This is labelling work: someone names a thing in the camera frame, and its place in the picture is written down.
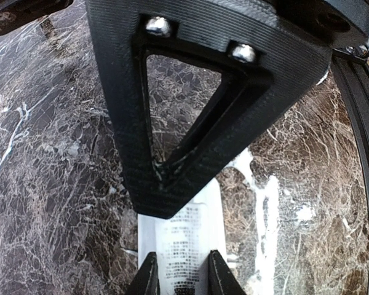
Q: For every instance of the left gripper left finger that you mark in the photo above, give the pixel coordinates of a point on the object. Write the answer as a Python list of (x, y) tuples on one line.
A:
[(146, 281)]

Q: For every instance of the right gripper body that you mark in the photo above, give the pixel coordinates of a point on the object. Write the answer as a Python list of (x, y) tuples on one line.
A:
[(321, 25)]

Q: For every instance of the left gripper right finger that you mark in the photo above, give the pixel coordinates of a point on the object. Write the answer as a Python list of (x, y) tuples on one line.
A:
[(221, 281)]

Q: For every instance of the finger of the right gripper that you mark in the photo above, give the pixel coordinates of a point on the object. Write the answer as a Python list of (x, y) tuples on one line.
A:
[(266, 64)]

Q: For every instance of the white remote control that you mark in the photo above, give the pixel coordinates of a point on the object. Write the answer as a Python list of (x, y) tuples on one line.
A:
[(183, 243)]

